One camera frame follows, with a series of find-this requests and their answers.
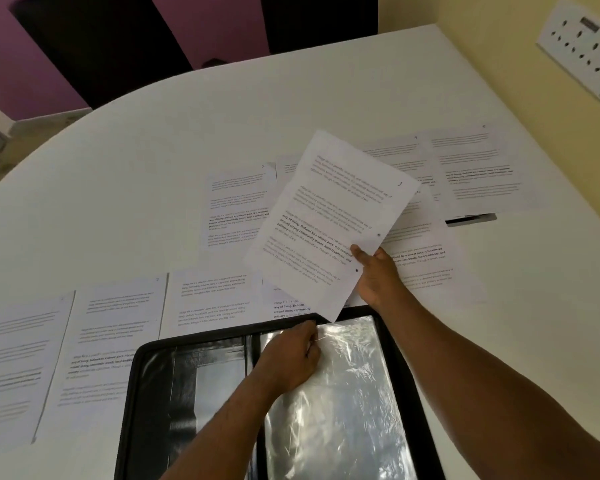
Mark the black display folder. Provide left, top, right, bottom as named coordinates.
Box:
left=113, top=305, right=447, bottom=480

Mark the white wall socket panel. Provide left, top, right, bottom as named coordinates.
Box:
left=536, top=0, right=600, bottom=103

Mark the clear plastic sleeve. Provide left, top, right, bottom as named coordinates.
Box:
left=259, top=315, right=419, bottom=480

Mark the person's left forearm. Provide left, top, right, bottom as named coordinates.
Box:
left=159, top=376, right=301, bottom=480

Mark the person's right forearm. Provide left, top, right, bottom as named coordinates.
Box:
left=377, top=293, right=600, bottom=480

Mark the spread of printed paper sheets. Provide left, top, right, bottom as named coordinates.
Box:
left=0, top=122, right=538, bottom=445

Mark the black chair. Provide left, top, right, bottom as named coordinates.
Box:
left=259, top=0, right=380, bottom=56
left=7, top=0, right=194, bottom=110

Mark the white printed page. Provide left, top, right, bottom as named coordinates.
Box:
left=243, top=129, right=422, bottom=323

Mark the black flat rectangular object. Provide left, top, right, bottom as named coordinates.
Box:
left=445, top=213, right=498, bottom=228

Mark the person's left hand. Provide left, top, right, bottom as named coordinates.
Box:
left=251, top=320, right=324, bottom=396

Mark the person's right hand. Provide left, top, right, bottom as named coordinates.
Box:
left=350, top=245, right=414, bottom=314

